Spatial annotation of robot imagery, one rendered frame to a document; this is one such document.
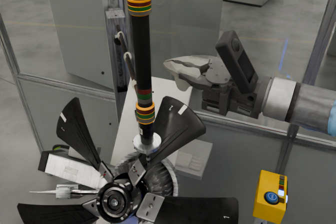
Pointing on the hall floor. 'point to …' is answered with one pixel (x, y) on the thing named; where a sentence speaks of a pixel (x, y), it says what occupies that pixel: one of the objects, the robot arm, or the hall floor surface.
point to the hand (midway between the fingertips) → (169, 61)
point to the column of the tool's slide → (120, 97)
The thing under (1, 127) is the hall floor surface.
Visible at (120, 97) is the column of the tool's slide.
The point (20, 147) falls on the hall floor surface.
